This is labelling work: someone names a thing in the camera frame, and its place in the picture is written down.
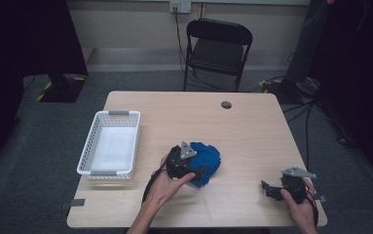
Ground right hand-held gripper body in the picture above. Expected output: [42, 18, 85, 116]
[280, 167, 317, 205]

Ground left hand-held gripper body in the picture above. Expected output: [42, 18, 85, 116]
[166, 140, 199, 180]

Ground blue t-shirt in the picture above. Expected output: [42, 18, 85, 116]
[187, 141, 223, 189]

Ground white plastic basket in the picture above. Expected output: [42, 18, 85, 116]
[76, 110, 142, 180]

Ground person's right hand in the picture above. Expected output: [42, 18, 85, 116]
[279, 177, 318, 227]

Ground person's left hand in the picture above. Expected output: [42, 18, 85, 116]
[144, 154, 197, 210]

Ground black floor stand base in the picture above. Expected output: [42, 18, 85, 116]
[259, 75, 321, 105]

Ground black folding chair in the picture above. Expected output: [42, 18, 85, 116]
[182, 18, 254, 93]

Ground black yellow-striped stand base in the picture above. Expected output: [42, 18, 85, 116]
[35, 73, 89, 104]

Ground dark curtain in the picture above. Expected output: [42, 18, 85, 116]
[307, 0, 373, 193]

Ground grey stand cover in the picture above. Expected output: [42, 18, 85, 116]
[284, 0, 330, 84]

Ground black curtain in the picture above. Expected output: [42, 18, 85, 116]
[0, 0, 90, 174]

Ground right hand-held gripper cable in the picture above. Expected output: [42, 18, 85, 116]
[304, 187, 320, 228]

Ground hand-held gripper cable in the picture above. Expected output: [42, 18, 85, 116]
[141, 158, 171, 205]
[304, 187, 320, 228]

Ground left hand-held gripper cable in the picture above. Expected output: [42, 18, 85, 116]
[141, 158, 171, 205]

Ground black floor cables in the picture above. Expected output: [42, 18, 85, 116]
[280, 97, 358, 173]

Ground white wall socket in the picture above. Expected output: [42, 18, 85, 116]
[169, 0, 192, 15]

